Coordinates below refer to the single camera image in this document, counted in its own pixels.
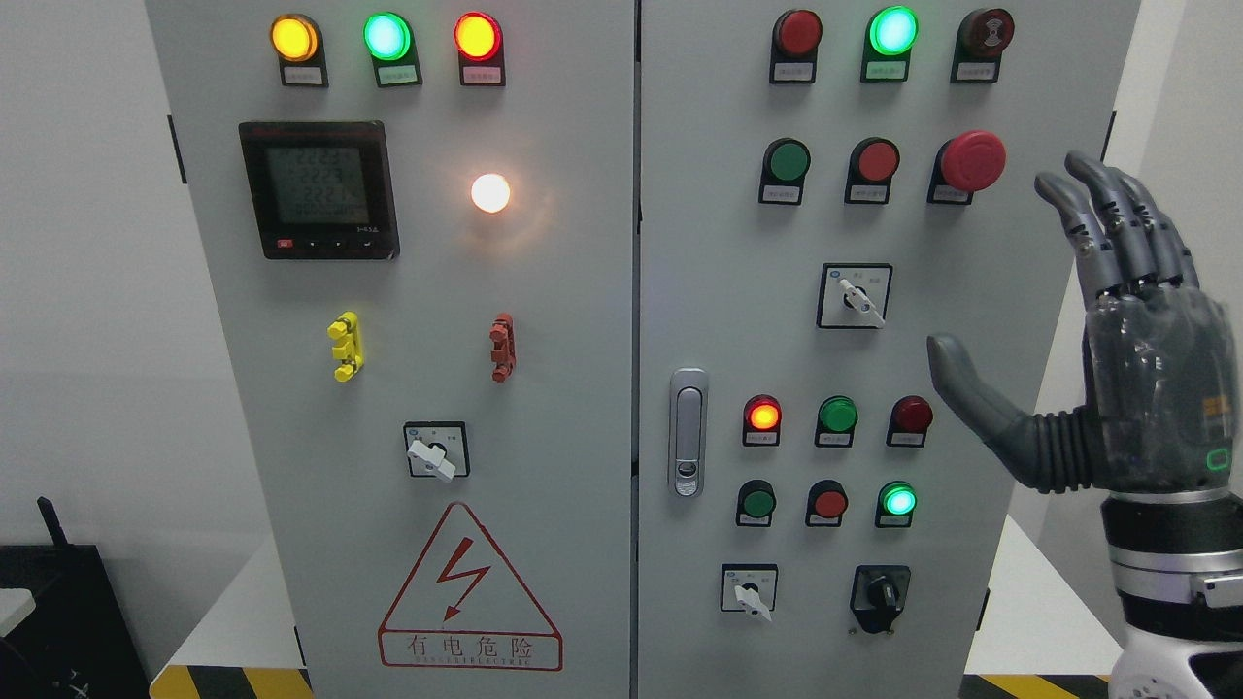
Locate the gray robotic right hand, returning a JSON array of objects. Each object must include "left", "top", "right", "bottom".
[{"left": 926, "top": 150, "right": 1241, "bottom": 495}]

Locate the gray rotary switch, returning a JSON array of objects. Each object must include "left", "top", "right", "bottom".
[
  {"left": 720, "top": 563, "right": 781, "bottom": 622},
  {"left": 403, "top": 420, "right": 471, "bottom": 483},
  {"left": 817, "top": 262, "right": 892, "bottom": 330}
]

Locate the dark red indicator light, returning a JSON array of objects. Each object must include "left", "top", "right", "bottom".
[{"left": 885, "top": 396, "right": 935, "bottom": 449}]

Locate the lit green push button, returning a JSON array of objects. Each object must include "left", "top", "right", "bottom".
[{"left": 874, "top": 481, "right": 919, "bottom": 529}]

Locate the red emergency stop button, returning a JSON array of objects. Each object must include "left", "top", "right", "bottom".
[{"left": 926, "top": 129, "right": 1007, "bottom": 205}]

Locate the middle green indicator light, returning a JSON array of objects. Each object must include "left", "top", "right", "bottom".
[{"left": 814, "top": 396, "right": 858, "bottom": 448}]

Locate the lower red push button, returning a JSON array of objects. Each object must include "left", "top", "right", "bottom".
[{"left": 804, "top": 481, "right": 849, "bottom": 529}]

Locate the red push button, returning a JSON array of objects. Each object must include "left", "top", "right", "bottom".
[
  {"left": 804, "top": 481, "right": 849, "bottom": 529},
  {"left": 843, "top": 137, "right": 900, "bottom": 205}
]

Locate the upper red push button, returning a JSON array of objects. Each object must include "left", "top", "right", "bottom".
[{"left": 843, "top": 137, "right": 900, "bottom": 205}]

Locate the lit red indicator light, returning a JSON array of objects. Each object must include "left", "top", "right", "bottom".
[{"left": 743, "top": 394, "right": 783, "bottom": 447}]

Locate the lower green push button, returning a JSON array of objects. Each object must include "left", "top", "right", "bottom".
[{"left": 735, "top": 479, "right": 777, "bottom": 527}]

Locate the dark red buzzer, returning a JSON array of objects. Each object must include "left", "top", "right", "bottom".
[{"left": 950, "top": 7, "right": 1016, "bottom": 83}]

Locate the upper green push button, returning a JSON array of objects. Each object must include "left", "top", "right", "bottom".
[{"left": 757, "top": 138, "right": 810, "bottom": 205}]

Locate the top right green light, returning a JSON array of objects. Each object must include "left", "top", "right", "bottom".
[{"left": 858, "top": 5, "right": 920, "bottom": 83}]

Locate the top right red light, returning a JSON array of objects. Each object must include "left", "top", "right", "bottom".
[{"left": 769, "top": 9, "right": 824, "bottom": 85}]

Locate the gray electrical cabinet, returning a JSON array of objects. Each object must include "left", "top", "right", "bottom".
[{"left": 145, "top": 1, "right": 1139, "bottom": 698}]

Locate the red terminal clip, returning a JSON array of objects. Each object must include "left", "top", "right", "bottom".
[{"left": 488, "top": 313, "right": 517, "bottom": 383}]

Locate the white glowing lamp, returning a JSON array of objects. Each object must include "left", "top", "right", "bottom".
[{"left": 469, "top": 172, "right": 515, "bottom": 216}]

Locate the red electric hazard sticker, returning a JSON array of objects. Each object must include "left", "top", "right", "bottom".
[{"left": 377, "top": 501, "right": 563, "bottom": 672}]

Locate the top left red light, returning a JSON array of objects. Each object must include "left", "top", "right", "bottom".
[{"left": 454, "top": 12, "right": 506, "bottom": 87}]

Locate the yellow terminal clip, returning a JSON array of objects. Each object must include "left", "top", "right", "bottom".
[{"left": 324, "top": 311, "right": 365, "bottom": 383}]

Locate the top left green light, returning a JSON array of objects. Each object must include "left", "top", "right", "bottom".
[{"left": 360, "top": 12, "right": 423, "bottom": 88}]

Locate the digital power meter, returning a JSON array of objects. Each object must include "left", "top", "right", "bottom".
[{"left": 237, "top": 119, "right": 400, "bottom": 260}]

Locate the yellow indicator light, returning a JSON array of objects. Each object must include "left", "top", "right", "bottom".
[{"left": 268, "top": 14, "right": 329, "bottom": 88}]

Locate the black box with antenna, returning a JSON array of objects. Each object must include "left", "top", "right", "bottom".
[{"left": 1, "top": 498, "right": 150, "bottom": 698}]

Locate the black rotary switch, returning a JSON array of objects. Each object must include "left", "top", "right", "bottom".
[{"left": 851, "top": 565, "right": 911, "bottom": 634}]

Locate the silver door handle lock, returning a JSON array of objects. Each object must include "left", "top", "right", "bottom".
[{"left": 667, "top": 367, "right": 709, "bottom": 498}]

